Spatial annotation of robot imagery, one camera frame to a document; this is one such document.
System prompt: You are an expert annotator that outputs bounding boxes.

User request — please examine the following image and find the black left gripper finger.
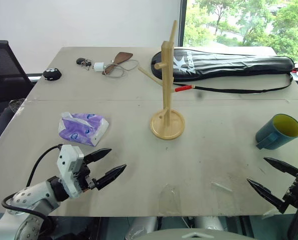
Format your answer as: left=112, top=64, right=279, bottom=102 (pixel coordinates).
left=84, top=147, right=113, bottom=165
left=94, top=163, right=128, bottom=192

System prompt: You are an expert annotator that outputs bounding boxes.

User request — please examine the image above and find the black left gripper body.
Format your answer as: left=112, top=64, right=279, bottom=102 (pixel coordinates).
left=73, top=159, right=99, bottom=193

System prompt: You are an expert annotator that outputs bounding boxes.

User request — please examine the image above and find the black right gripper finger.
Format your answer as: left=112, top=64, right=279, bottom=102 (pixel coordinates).
left=263, top=156, right=298, bottom=178
left=246, top=178, right=288, bottom=214

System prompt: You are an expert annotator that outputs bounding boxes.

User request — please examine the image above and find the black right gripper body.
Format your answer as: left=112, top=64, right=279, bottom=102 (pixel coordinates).
left=283, top=175, right=298, bottom=210

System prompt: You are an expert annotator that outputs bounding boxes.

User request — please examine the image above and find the teal mug yellow inside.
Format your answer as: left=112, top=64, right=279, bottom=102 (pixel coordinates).
left=255, top=113, right=298, bottom=151

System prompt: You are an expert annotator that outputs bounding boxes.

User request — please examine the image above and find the wooden mug tree stand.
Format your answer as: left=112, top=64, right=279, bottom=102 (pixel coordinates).
left=137, top=20, right=195, bottom=141

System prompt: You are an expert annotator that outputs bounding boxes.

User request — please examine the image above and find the purple tissue pack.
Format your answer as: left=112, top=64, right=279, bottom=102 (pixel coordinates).
left=58, top=111, right=110, bottom=147

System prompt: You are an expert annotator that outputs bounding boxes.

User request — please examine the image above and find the small clear tape strip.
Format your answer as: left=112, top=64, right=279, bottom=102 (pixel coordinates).
left=210, top=181, right=233, bottom=193

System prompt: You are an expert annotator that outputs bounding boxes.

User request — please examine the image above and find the large clear tape piece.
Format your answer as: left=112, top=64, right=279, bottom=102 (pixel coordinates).
left=158, top=184, right=183, bottom=216

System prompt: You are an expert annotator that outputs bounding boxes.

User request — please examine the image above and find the white charger plug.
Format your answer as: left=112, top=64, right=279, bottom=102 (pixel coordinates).
left=93, top=62, right=105, bottom=74

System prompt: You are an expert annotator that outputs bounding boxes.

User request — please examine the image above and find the grey robot torso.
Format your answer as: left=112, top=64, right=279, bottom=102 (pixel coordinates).
left=124, top=216, right=255, bottom=240

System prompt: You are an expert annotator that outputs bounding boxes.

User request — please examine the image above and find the black round pouch with eyes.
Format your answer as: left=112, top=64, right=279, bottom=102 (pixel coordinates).
left=42, top=67, right=63, bottom=82

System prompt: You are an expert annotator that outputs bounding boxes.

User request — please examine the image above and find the black key fob with keys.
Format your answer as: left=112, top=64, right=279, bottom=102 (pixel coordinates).
left=76, top=57, right=93, bottom=69

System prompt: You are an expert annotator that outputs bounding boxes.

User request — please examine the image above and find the brown leather pouch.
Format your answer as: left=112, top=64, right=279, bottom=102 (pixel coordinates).
left=101, top=51, right=134, bottom=76

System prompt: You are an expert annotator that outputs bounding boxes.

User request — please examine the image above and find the red tape marker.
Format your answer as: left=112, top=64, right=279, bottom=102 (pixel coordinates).
left=174, top=84, right=193, bottom=93

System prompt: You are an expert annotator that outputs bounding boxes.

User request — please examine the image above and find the black racket bag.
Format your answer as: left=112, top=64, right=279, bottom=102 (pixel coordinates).
left=150, top=46, right=295, bottom=96

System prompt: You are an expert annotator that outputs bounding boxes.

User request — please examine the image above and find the black office chair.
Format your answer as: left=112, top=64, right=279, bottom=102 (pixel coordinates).
left=0, top=39, right=35, bottom=154

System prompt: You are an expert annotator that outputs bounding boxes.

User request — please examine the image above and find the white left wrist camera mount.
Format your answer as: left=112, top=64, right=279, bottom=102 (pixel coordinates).
left=56, top=144, right=85, bottom=200

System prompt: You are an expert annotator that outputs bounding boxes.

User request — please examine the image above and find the grey charger cable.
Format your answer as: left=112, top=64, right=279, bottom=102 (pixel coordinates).
left=102, top=59, right=138, bottom=80

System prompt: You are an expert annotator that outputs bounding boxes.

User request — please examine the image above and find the dark window frame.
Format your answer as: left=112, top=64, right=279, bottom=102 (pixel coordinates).
left=177, top=0, right=189, bottom=48

